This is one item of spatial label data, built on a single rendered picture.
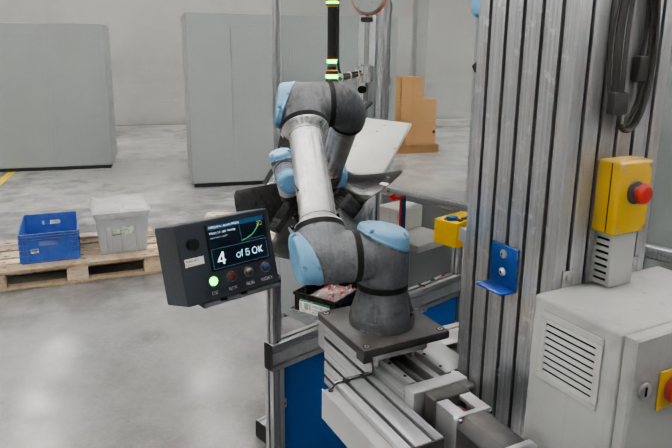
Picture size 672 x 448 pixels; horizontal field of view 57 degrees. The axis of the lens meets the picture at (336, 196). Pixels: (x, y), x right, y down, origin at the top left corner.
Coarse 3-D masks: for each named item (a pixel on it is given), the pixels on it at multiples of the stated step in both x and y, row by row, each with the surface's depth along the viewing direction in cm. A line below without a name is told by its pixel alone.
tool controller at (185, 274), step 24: (216, 216) 155; (240, 216) 152; (264, 216) 156; (168, 240) 143; (192, 240) 141; (216, 240) 147; (240, 240) 151; (264, 240) 155; (168, 264) 145; (192, 264) 142; (240, 264) 150; (168, 288) 147; (192, 288) 142; (216, 288) 146; (240, 288) 150
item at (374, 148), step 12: (372, 120) 264; (384, 120) 259; (360, 132) 264; (372, 132) 260; (384, 132) 255; (396, 132) 251; (432, 132) 239; (360, 144) 260; (372, 144) 256; (384, 144) 251; (396, 144) 247; (348, 156) 261; (360, 156) 256; (372, 156) 252; (384, 156) 248; (348, 168) 256; (360, 168) 252; (372, 168) 248; (384, 168) 244
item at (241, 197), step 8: (272, 184) 236; (240, 192) 243; (248, 192) 241; (256, 192) 239; (264, 192) 237; (272, 192) 236; (240, 200) 242; (248, 200) 240; (256, 200) 239; (264, 200) 237; (272, 200) 236; (280, 200) 235; (240, 208) 242; (248, 208) 240; (256, 208) 239; (272, 208) 237; (272, 216) 237
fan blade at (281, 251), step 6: (276, 234) 217; (282, 234) 216; (288, 234) 216; (276, 240) 215; (282, 240) 215; (276, 246) 214; (282, 246) 214; (276, 252) 213; (282, 252) 213; (288, 252) 213; (288, 258) 211
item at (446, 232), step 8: (464, 216) 221; (440, 224) 217; (448, 224) 214; (456, 224) 212; (464, 224) 214; (440, 232) 218; (448, 232) 215; (456, 232) 212; (440, 240) 218; (448, 240) 216; (456, 240) 213
